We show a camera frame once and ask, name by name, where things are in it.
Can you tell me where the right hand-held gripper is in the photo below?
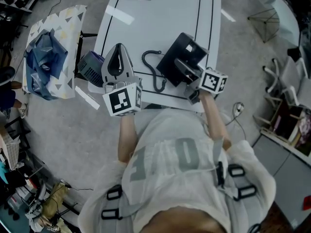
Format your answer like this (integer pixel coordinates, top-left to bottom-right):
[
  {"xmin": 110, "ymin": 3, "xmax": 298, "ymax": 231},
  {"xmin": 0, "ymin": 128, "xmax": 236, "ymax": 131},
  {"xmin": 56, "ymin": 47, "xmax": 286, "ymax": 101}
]
[{"xmin": 173, "ymin": 58, "xmax": 229, "ymax": 106}]

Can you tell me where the wooden shelf unit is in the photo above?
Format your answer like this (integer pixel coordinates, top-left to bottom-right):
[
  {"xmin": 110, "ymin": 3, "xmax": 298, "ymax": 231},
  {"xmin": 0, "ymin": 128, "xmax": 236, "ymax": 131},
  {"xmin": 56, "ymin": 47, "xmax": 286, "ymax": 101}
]
[{"xmin": 252, "ymin": 97, "xmax": 311, "ymax": 156}]

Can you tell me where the person's white shirt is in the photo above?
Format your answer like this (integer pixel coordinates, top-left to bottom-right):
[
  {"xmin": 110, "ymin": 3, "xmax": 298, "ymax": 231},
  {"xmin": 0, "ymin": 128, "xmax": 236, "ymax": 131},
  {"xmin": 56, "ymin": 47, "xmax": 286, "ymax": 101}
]
[{"xmin": 77, "ymin": 108, "xmax": 277, "ymax": 233}]

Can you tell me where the dark basket box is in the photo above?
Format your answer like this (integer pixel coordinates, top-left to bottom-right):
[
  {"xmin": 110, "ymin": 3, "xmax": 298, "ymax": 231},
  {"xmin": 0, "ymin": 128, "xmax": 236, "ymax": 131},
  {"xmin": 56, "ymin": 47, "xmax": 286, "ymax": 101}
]
[{"xmin": 77, "ymin": 50, "xmax": 105, "ymax": 88}]

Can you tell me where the grey cabinet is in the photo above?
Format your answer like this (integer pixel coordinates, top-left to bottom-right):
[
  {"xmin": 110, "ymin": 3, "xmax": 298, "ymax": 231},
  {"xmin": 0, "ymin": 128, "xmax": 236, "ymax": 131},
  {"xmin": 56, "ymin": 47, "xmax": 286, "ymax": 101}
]
[{"xmin": 251, "ymin": 132, "xmax": 311, "ymax": 186}]

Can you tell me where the wire leg table, white top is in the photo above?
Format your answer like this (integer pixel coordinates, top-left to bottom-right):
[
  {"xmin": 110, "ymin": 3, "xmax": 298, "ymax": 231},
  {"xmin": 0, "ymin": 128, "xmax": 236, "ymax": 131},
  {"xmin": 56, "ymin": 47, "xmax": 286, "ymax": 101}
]
[{"xmin": 247, "ymin": 0, "xmax": 301, "ymax": 45}]

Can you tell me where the white table with black lines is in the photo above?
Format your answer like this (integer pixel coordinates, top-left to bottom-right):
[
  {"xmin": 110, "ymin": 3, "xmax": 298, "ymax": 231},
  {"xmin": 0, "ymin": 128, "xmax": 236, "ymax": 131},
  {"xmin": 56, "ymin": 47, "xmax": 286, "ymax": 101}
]
[{"xmin": 87, "ymin": 0, "xmax": 222, "ymax": 113}]

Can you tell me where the person's right forearm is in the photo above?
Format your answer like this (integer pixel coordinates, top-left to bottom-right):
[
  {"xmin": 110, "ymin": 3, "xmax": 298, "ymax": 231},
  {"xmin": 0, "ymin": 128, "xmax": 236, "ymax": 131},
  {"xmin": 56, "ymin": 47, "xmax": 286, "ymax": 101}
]
[{"xmin": 200, "ymin": 92, "xmax": 231, "ymax": 152}]

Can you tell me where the white office chair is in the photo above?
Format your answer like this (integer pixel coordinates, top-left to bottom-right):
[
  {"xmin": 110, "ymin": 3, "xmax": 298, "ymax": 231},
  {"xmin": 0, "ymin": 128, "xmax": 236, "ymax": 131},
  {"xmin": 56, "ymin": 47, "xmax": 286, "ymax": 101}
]
[
  {"xmin": 279, "ymin": 74, "xmax": 311, "ymax": 108},
  {"xmin": 262, "ymin": 56, "xmax": 306, "ymax": 94}
]

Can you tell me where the crumpled blue cloth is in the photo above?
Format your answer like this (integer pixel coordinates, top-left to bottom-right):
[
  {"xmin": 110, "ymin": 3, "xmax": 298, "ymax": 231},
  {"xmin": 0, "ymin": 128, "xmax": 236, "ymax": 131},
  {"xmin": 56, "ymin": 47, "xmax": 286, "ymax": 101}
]
[{"xmin": 24, "ymin": 32, "xmax": 69, "ymax": 101}]

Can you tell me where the white power strip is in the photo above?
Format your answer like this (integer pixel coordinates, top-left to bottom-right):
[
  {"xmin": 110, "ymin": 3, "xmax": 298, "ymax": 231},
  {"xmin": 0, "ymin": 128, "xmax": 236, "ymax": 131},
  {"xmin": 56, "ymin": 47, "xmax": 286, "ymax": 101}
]
[{"xmin": 232, "ymin": 102, "xmax": 245, "ymax": 118}]

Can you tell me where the grey power cable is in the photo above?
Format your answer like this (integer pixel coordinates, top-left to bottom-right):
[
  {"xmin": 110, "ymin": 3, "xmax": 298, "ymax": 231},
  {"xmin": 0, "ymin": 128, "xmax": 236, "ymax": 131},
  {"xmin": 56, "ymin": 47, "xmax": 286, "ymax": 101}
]
[{"xmin": 225, "ymin": 102, "xmax": 247, "ymax": 140}]

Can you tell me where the yellow cloth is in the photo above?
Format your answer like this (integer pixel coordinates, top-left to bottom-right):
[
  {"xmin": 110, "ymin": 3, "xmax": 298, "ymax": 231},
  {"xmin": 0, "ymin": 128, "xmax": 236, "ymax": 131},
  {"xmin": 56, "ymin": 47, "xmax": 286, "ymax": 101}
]
[{"xmin": 41, "ymin": 182, "xmax": 71, "ymax": 220}]

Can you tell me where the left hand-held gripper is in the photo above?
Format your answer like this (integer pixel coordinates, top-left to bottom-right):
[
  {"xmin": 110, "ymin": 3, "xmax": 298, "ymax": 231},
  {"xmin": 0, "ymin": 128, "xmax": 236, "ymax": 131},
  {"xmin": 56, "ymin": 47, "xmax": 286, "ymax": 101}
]
[{"xmin": 101, "ymin": 43, "xmax": 143, "ymax": 117}]

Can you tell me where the black box device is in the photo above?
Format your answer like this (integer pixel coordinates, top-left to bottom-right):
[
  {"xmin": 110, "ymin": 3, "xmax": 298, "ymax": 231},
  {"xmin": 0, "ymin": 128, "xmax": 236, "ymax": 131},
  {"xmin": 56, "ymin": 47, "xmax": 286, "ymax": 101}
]
[{"xmin": 156, "ymin": 32, "xmax": 210, "ymax": 87}]

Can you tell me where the person's chin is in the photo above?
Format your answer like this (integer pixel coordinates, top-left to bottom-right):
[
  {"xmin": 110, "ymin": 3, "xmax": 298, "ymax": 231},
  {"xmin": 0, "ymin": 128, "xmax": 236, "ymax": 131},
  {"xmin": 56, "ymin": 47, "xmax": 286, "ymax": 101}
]
[{"xmin": 142, "ymin": 206, "xmax": 226, "ymax": 233}]

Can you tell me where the checked fabric basket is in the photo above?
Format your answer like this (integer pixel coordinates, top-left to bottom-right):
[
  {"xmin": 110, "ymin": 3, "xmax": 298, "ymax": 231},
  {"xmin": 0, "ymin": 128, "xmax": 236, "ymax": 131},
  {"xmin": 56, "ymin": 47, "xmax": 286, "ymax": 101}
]
[{"xmin": 0, "ymin": 130, "xmax": 21, "ymax": 165}]

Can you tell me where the black folding table frame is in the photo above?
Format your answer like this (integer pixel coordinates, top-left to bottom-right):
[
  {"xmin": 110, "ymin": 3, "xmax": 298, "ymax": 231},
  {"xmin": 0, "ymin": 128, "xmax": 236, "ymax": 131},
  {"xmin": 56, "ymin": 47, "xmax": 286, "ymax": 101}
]
[{"xmin": 74, "ymin": 30, "xmax": 98, "ymax": 81}]

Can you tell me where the brown patterned rug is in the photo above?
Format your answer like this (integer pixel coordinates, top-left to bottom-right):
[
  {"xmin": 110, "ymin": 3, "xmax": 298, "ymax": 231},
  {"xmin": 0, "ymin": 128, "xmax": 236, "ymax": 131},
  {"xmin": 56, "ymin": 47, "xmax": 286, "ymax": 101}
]
[{"xmin": 266, "ymin": 200, "xmax": 311, "ymax": 233}]

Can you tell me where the person's left forearm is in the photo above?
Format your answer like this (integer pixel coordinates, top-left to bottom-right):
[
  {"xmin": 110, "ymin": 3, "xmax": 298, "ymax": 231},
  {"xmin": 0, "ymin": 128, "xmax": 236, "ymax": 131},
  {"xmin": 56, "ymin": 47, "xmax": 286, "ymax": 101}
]
[{"xmin": 118, "ymin": 114, "xmax": 139, "ymax": 164}]

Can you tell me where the black floor cable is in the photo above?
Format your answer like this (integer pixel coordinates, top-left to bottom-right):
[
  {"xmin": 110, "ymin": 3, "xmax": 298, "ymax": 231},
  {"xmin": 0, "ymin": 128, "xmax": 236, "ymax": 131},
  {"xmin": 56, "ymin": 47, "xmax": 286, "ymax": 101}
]
[{"xmin": 69, "ymin": 186, "xmax": 94, "ymax": 192}]

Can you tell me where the triangle patterned tablecloth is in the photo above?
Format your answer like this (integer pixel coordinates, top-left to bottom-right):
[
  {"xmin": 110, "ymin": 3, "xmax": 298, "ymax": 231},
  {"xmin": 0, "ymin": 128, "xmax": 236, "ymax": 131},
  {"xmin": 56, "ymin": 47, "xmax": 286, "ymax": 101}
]
[{"xmin": 22, "ymin": 5, "xmax": 87, "ymax": 100}]

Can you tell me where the grey device on stand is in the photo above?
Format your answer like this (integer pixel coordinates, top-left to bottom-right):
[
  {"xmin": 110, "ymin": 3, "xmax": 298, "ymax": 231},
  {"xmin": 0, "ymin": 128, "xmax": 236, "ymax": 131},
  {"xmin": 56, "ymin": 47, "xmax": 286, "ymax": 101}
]
[{"xmin": 24, "ymin": 183, "xmax": 48, "ymax": 219}]

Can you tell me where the black metal frame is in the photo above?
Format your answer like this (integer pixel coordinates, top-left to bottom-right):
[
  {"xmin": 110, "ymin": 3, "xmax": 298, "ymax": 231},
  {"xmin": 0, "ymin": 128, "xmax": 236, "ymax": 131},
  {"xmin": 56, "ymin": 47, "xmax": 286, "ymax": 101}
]
[{"xmin": 7, "ymin": 120, "xmax": 31, "ymax": 153}]

